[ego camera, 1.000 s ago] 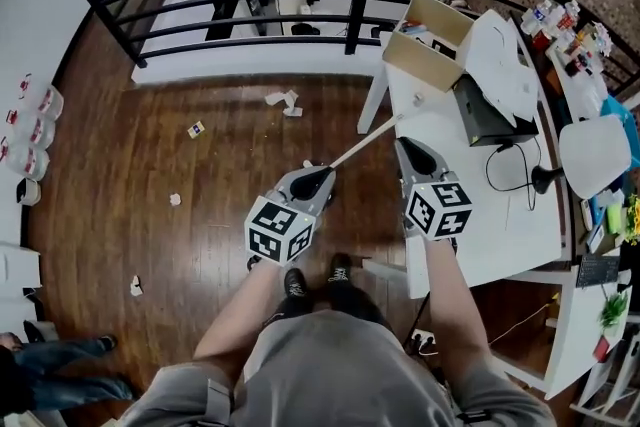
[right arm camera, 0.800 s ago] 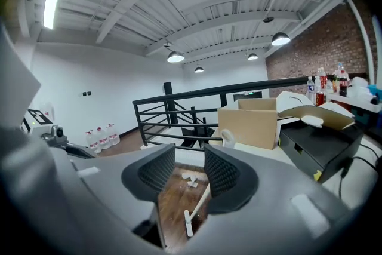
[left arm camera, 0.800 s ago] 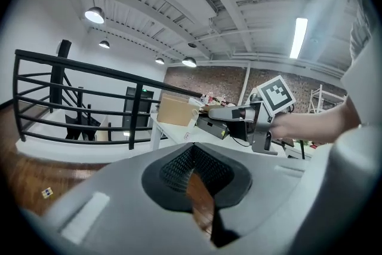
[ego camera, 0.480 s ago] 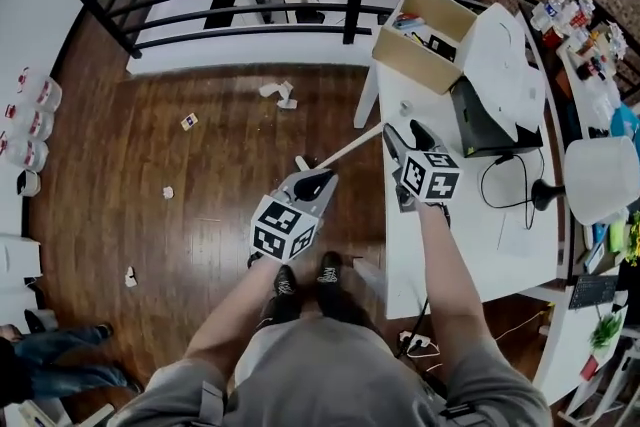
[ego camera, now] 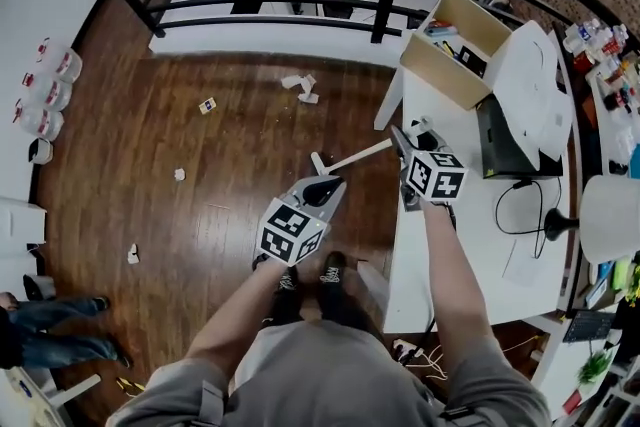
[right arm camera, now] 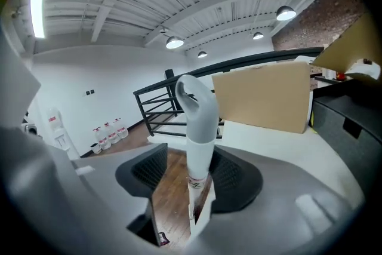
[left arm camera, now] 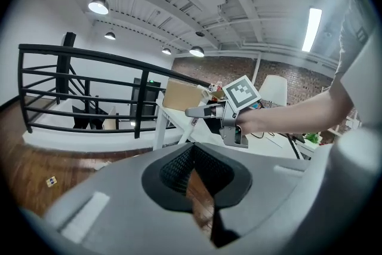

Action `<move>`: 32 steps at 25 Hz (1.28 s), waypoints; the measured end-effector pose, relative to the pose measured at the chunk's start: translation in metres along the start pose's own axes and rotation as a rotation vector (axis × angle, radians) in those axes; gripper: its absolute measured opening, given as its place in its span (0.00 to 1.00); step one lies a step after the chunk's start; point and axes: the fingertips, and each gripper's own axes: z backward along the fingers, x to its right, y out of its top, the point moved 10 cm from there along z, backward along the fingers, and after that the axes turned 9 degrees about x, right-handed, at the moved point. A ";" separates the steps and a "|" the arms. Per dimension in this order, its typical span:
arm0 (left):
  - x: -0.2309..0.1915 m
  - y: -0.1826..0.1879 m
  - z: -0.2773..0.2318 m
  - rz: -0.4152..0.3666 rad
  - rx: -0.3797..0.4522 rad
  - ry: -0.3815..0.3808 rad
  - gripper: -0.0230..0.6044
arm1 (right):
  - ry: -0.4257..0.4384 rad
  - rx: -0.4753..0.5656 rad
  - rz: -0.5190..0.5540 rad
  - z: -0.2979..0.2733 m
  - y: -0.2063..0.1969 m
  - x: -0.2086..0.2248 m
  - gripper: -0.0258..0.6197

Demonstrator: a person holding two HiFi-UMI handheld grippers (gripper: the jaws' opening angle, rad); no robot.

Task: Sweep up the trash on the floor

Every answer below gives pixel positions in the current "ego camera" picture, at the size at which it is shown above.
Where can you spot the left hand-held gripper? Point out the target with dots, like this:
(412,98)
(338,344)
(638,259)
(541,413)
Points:
(292,230)

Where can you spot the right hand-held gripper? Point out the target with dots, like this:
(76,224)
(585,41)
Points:
(435,177)

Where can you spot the small yellow packet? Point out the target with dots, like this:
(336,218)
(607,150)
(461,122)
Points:
(206,106)

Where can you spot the person's left forearm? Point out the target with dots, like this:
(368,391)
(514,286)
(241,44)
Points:
(240,315)

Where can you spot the person's right forearm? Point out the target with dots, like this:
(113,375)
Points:
(460,290)

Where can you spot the open cardboard box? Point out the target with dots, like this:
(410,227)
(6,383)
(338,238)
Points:
(440,80)

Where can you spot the person's right black shoe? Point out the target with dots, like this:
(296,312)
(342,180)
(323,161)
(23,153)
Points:
(332,267)

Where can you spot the person's black shoe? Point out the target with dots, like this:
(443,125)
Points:
(332,267)
(287,277)

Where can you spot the black electronic box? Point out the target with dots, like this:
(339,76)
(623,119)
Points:
(505,150)

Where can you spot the person's left black shoe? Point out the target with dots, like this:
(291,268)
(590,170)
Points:
(287,277)

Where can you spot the small black box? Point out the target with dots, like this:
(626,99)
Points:
(472,60)

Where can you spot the white table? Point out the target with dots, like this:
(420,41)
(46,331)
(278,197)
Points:
(450,240)

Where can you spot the person's black trousers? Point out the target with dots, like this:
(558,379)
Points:
(345,305)

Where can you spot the red blue packet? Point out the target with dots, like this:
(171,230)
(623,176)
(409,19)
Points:
(440,29)

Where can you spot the large white paper sheet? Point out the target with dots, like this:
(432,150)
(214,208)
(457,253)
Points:
(535,80)

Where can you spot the white power strip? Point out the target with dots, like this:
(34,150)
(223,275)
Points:
(407,350)

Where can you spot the person's grey shirt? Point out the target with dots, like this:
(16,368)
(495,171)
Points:
(325,380)

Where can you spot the white desk lamp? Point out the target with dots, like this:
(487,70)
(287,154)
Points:
(610,220)

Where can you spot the cluster of small bottles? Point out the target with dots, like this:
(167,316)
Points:
(595,37)

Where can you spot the black keyboard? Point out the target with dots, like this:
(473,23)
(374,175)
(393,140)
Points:
(587,326)

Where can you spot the yellow flower bunch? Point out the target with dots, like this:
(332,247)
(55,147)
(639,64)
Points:
(634,285)

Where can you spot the green potted plant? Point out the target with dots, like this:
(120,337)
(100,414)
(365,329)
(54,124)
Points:
(595,367)

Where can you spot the small white black bin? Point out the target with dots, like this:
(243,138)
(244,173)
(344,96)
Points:
(40,151)
(37,287)

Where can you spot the white cabinet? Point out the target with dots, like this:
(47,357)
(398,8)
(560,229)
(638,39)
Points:
(20,235)

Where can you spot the white low furniture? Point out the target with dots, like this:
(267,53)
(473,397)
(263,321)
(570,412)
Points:
(45,395)

